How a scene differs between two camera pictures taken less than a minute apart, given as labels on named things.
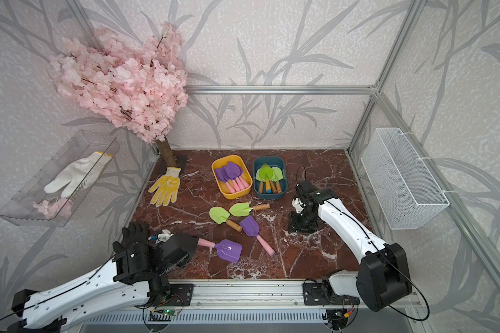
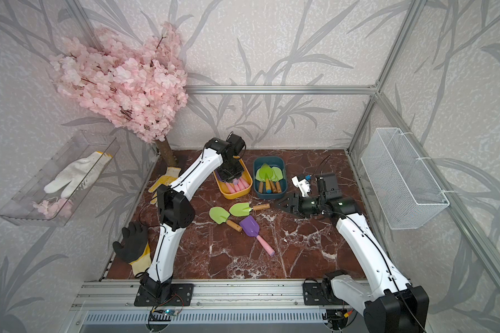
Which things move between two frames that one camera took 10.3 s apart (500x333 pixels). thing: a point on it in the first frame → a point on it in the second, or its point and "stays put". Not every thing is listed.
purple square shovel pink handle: [251, 227] stays put
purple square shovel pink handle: [226, 249] → [235, 184]
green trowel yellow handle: [266, 173] stays put
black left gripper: [186, 262] → [228, 178]
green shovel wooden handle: [221, 216] stays put
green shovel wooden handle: [278, 173] stays put
